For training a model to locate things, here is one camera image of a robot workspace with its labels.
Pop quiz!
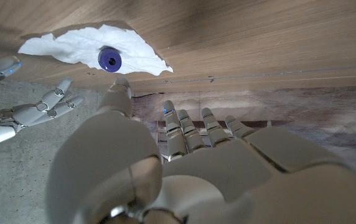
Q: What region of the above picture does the printed sofa room backdrop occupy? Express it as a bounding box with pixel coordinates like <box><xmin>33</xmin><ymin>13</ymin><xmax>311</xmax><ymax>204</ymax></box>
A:
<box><xmin>131</xmin><ymin>85</ymin><xmax>356</xmax><ymax>190</ymax></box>

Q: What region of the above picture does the white tissue paper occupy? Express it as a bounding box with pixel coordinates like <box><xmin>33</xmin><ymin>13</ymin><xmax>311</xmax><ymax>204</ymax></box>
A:
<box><xmin>18</xmin><ymin>24</ymin><xmax>174</xmax><ymax>77</ymax></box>

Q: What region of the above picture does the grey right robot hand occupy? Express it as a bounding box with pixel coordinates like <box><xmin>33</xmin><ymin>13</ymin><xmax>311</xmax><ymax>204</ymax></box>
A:
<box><xmin>0</xmin><ymin>55</ymin><xmax>85</xmax><ymax>150</ymax></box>

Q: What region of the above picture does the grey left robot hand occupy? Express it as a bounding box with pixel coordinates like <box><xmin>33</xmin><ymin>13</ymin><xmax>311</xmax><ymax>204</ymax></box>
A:
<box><xmin>45</xmin><ymin>77</ymin><xmax>356</xmax><ymax>224</ymax></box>

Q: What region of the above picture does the purple plastic nut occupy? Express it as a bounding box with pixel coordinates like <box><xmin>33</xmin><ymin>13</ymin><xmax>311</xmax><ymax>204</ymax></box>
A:
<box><xmin>97</xmin><ymin>46</ymin><xmax>123</xmax><ymax>73</ymax></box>

